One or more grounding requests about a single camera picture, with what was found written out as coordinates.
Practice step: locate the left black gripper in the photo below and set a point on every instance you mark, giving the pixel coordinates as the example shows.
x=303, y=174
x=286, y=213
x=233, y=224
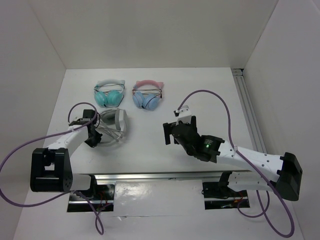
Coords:
x=93, y=143

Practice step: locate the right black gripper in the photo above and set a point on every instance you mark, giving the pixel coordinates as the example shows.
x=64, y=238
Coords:
x=166, y=128

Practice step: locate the white grey headphones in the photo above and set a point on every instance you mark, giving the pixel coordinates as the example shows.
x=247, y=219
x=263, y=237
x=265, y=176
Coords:
x=113, y=124

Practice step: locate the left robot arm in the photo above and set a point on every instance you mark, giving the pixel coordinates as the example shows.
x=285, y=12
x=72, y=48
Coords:
x=51, y=169

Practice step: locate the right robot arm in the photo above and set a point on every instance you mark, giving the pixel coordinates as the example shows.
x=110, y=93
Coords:
x=281, y=174

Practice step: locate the pink blue cat-ear headphones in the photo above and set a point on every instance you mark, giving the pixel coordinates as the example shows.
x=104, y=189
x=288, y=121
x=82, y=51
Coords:
x=146, y=94

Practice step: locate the teal cat-ear headphones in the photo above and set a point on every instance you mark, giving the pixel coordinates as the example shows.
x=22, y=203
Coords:
x=109, y=93

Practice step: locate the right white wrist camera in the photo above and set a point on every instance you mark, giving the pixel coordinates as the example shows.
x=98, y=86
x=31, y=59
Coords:
x=183, y=115

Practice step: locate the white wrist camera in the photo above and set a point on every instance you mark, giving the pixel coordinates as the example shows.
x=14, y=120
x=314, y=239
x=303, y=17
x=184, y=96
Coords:
x=79, y=121
x=183, y=115

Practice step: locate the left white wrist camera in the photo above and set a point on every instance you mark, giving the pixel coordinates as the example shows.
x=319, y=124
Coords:
x=79, y=121

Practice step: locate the aluminium front rail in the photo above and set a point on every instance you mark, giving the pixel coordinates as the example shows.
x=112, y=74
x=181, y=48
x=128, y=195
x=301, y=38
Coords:
x=157, y=176

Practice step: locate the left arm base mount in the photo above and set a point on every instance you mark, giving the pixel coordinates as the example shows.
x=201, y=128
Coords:
x=101, y=198

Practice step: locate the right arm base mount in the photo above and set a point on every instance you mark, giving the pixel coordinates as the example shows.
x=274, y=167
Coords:
x=217, y=195

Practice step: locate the aluminium side rail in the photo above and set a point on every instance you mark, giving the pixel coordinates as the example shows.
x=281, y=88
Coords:
x=248, y=110

